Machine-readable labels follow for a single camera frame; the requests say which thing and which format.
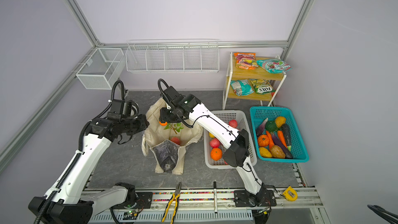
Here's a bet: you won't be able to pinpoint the orange tangerine with leaves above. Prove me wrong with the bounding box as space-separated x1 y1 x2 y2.
159 122 184 134

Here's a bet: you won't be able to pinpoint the red apple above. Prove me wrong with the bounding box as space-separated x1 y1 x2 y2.
209 138 221 148
170 137 181 146
229 119 238 128

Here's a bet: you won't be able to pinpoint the cream canvas grocery bag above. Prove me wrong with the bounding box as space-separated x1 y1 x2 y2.
142 98 203 175

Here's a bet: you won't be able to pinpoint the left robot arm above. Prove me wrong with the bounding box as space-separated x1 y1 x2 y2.
28 80 149 224

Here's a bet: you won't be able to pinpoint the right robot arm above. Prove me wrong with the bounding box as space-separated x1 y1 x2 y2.
158 79 276 207

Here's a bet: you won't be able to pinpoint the teal white snack bag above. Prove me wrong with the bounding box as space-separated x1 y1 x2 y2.
231 79 254 96

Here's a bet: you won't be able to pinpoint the orange snack bag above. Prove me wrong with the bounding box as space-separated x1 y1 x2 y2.
233 52 259 70

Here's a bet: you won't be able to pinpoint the green Fox's candy bag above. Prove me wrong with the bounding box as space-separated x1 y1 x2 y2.
249 79 275 95

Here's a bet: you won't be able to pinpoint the teal red snack bag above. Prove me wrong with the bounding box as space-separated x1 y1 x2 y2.
257 58 292 74

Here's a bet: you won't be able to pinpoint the white plastic fruit basket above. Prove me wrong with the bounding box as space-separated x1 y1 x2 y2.
203 110 257 169

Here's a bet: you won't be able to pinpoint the orange tangerine front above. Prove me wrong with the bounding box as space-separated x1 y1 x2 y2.
210 148 222 161

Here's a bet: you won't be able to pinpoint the small white mesh box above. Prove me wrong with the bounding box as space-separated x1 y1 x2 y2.
76 48 126 90

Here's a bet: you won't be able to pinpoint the yellow black pliers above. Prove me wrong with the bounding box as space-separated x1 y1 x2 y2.
161 182 182 224

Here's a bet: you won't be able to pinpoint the small orange pumpkin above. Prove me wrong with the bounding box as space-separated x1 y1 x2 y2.
257 134 269 147

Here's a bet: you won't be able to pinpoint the yellow squash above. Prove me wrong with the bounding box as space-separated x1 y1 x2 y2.
259 147 273 158

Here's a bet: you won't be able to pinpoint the green bell pepper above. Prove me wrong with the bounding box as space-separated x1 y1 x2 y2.
265 120 278 133

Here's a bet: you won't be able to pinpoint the teal plastic vegetable basket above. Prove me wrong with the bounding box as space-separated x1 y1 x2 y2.
250 106 309 163

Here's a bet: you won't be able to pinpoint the wooden two-tier shelf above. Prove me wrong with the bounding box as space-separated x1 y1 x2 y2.
222 52 287 110

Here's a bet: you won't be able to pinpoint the brown potato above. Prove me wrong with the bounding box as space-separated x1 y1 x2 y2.
269 145 286 159

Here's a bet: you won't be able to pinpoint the orange carrot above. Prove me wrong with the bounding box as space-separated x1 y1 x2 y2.
277 130 287 148

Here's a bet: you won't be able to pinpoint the dark green cucumber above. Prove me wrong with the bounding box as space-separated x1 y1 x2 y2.
281 123 292 151

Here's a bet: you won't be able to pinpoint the purple eggplant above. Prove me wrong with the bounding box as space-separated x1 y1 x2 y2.
271 134 293 159

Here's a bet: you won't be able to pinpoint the yellow tape measure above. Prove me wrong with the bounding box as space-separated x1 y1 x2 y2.
283 186 298 202

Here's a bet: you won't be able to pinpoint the black tripod leg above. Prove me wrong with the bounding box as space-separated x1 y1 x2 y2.
367 204 398 224

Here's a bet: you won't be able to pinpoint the long white wire basket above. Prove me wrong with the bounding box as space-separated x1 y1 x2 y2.
125 39 220 73

